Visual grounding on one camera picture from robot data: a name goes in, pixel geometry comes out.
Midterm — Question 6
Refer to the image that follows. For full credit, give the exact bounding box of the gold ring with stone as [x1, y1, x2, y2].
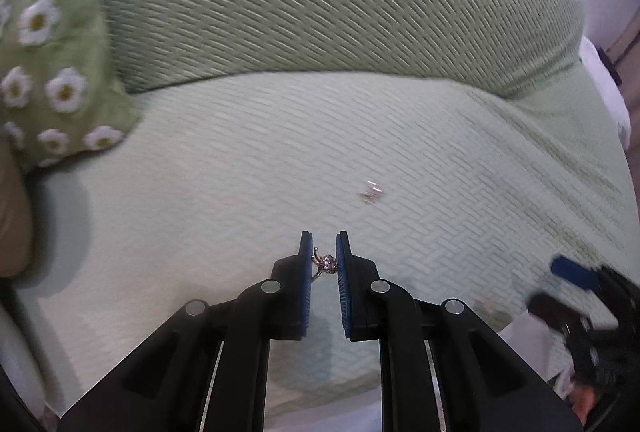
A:
[310, 246, 340, 283]

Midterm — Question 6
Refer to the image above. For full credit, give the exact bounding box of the person's hand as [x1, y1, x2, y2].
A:
[568, 384, 603, 426]

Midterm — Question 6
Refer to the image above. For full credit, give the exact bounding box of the light green seat cushion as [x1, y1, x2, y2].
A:
[14, 72, 639, 412]

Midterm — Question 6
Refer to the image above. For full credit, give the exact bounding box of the pink flower earring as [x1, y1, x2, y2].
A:
[358, 181, 384, 203]

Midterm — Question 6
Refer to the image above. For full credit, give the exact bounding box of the green daisy embroidered pillow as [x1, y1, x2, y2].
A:
[1, 0, 140, 171]

